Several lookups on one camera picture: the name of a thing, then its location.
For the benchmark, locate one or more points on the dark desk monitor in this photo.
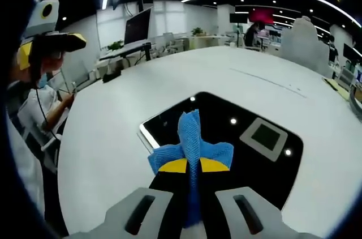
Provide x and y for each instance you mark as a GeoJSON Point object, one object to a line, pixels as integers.
{"type": "Point", "coordinates": [137, 28]}

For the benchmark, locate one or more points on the black mirror with white frame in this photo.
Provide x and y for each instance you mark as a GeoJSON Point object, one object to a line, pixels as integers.
{"type": "Point", "coordinates": [215, 120]}

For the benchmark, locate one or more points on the small black device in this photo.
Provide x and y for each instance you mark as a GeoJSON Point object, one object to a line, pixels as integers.
{"type": "Point", "coordinates": [111, 77]}

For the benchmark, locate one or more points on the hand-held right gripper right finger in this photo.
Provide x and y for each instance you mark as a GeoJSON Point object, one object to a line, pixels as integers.
{"type": "Point", "coordinates": [226, 222]}

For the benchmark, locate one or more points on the person's white shirt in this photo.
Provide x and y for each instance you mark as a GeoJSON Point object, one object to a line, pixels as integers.
{"type": "Point", "coordinates": [25, 171]}

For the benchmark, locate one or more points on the green potted plant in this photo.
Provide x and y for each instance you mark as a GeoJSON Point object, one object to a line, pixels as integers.
{"type": "Point", "coordinates": [116, 46]}
{"type": "Point", "coordinates": [197, 31]}

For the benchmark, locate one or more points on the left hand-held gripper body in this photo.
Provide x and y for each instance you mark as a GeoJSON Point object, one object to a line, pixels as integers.
{"type": "Point", "coordinates": [42, 25]}

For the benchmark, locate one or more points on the white office chair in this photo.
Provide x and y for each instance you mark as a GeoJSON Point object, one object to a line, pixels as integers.
{"type": "Point", "coordinates": [251, 46]}

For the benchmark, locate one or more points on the black monitor on tripod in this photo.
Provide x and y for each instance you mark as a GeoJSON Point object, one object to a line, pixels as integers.
{"type": "Point", "coordinates": [239, 17]}

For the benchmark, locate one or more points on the red wall screen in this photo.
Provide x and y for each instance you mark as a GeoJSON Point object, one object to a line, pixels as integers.
{"type": "Point", "coordinates": [261, 15]}

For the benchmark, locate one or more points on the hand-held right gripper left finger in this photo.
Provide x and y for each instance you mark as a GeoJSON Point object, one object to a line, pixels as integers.
{"type": "Point", "coordinates": [164, 210]}

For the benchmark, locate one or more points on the white standing desk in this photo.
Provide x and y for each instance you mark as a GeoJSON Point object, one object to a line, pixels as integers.
{"type": "Point", "coordinates": [124, 52]}

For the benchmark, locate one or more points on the blue cleaning cloth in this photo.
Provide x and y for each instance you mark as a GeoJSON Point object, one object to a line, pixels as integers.
{"type": "Point", "coordinates": [191, 137]}

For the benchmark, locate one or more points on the wide frosted divider panel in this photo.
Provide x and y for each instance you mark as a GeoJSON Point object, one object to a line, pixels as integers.
{"type": "Point", "coordinates": [305, 52]}

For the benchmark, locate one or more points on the grey curved plastic piece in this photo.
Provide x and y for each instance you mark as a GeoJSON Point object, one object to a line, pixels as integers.
{"type": "Point", "coordinates": [356, 103]}

